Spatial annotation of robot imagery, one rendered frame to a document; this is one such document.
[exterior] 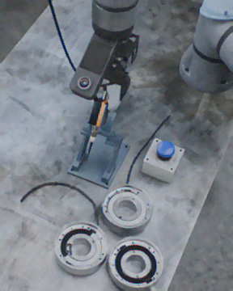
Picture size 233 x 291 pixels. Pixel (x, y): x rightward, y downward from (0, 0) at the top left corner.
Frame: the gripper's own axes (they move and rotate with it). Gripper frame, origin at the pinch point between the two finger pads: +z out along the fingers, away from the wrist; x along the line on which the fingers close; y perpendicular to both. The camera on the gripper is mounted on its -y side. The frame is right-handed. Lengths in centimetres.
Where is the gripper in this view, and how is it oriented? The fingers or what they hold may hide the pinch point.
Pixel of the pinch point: (101, 106)
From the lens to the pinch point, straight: 105.2
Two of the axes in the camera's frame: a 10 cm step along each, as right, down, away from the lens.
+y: 4.2, -7.3, 5.4
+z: -0.3, 5.8, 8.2
